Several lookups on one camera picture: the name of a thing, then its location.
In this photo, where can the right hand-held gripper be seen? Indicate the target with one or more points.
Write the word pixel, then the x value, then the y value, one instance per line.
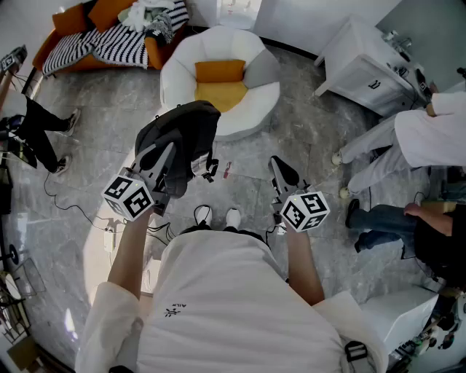
pixel 305 212

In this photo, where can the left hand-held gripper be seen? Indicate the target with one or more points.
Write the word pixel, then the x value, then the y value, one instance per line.
pixel 128 197

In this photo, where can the black backpack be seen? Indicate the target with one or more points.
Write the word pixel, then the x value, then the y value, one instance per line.
pixel 185 138

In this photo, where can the white round seat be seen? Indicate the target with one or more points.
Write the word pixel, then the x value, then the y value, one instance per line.
pixel 225 47

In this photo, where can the person's right forearm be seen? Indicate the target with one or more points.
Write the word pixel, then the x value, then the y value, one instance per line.
pixel 304 266

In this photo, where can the person's left forearm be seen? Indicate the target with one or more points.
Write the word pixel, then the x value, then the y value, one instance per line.
pixel 129 251

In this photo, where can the yellow seat cushion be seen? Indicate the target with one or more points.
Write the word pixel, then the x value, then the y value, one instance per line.
pixel 220 95

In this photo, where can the white power strip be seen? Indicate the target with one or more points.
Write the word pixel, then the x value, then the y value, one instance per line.
pixel 109 238

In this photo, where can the small red floor item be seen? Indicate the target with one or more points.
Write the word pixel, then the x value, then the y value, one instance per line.
pixel 227 169

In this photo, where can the person's right white shoe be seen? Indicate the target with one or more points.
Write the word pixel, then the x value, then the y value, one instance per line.
pixel 233 217

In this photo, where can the person's white shoe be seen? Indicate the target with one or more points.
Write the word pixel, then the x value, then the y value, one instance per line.
pixel 204 215
pixel 233 217

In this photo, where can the person's black trousers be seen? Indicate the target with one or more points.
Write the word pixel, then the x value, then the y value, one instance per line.
pixel 255 233

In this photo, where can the person's left white shoe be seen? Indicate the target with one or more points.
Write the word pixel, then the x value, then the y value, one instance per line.
pixel 204 215

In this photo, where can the orange cushion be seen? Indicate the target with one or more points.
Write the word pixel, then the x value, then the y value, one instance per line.
pixel 219 71

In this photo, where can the white cabinet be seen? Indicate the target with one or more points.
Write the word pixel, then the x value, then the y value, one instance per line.
pixel 360 62

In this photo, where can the orange sofa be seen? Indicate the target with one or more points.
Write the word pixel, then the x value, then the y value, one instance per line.
pixel 156 54

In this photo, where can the person's white shirt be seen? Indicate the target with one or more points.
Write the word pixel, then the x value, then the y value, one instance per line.
pixel 233 309

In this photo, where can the black white striped blanket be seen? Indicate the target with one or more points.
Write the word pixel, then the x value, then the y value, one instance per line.
pixel 109 45

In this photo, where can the brown cardboard box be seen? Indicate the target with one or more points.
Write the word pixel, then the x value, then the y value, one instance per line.
pixel 440 206

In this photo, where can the devices on cabinet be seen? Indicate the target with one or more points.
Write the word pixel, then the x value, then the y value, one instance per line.
pixel 406 54

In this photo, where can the pile of white clothes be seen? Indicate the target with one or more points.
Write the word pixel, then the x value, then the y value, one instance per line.
pixel 140 16

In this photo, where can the orange sofa pillow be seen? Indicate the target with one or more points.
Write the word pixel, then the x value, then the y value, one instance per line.
pixel 69 20
pixel 107 12

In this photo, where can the white box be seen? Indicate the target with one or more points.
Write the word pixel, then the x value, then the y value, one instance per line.
pixel 397 317

